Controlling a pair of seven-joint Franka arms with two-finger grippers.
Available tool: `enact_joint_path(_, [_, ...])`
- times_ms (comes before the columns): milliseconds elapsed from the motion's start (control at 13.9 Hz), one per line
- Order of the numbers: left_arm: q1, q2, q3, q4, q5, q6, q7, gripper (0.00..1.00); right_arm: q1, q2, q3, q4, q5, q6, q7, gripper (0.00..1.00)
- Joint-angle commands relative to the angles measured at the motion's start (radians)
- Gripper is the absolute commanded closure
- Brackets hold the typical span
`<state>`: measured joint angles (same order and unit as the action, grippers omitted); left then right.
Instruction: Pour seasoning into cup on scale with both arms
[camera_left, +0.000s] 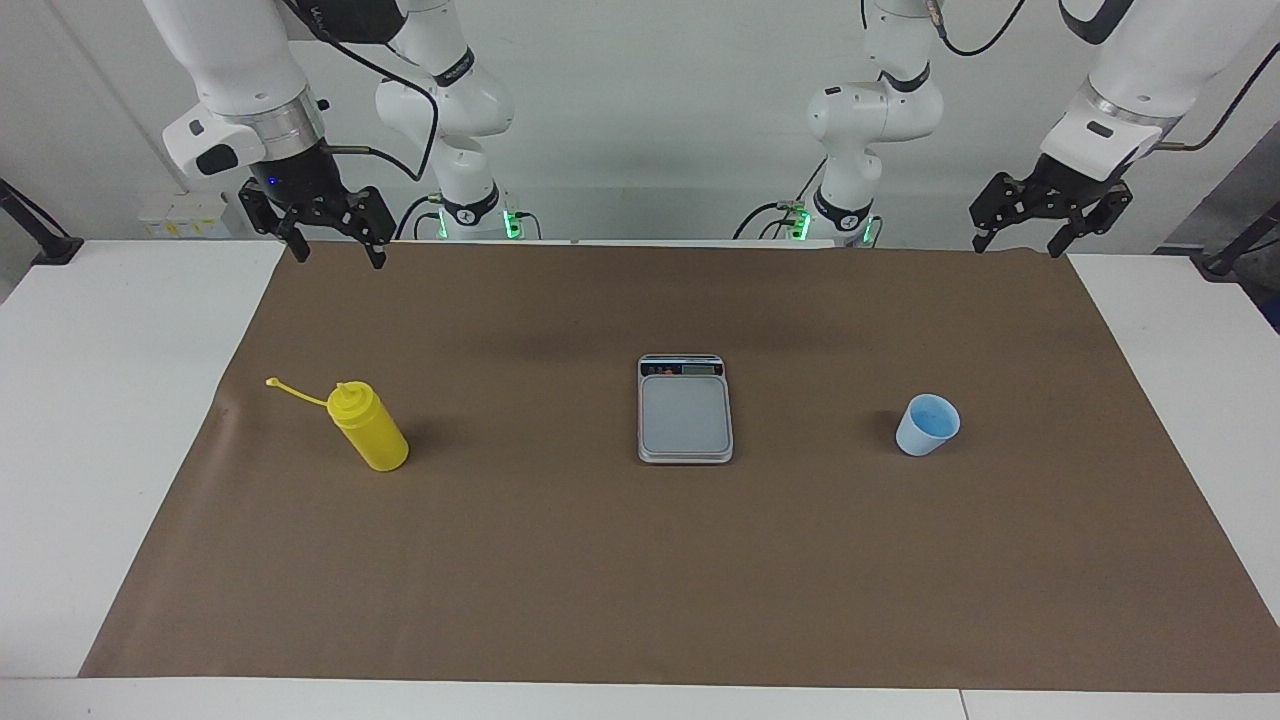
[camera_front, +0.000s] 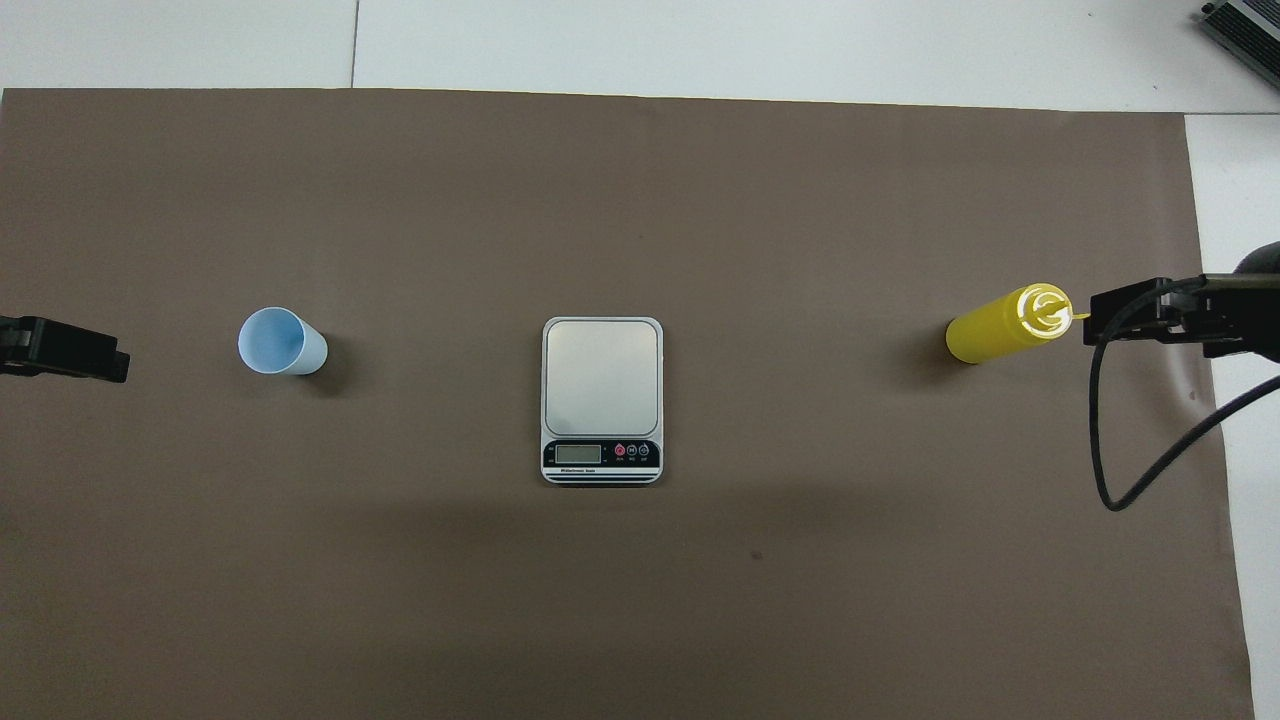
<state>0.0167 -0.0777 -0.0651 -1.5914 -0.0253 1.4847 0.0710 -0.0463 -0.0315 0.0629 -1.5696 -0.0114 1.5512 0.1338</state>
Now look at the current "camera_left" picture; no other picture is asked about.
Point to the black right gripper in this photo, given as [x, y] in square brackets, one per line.
[300, 175]

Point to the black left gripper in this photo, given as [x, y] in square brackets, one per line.
[1070, 185]

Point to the yellow squeeze bottle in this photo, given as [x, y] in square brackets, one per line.
[372, 435]

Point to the light blue plastic cup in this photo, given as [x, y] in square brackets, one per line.
[925, 428]

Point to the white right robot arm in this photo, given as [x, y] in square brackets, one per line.
[240, 60]

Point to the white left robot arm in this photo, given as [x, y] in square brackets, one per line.
[870, 110]

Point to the silver digital kitchen scale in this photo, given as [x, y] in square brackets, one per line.
[685, 415]

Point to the black clamp stand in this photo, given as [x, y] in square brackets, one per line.
[45, 245]
[1225, 262]

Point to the dark grey background cabinet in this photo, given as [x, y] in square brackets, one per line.
[1240, 185]

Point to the brown paper mat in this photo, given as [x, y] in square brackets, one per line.
[600, 580]

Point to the white wall socket box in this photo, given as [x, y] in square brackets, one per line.
[185, 215]

